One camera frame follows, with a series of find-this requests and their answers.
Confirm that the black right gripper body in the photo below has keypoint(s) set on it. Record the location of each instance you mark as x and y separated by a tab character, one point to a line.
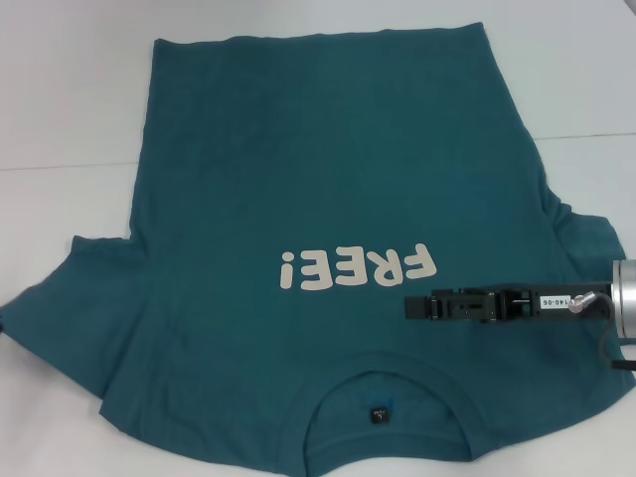
551	302

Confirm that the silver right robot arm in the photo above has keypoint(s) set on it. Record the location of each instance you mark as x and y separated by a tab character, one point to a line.
626	300

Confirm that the teal blue printed T-shirt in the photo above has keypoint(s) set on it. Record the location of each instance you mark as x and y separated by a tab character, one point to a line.
308	164

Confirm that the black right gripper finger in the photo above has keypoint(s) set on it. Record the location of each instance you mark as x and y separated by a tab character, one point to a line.
417	307

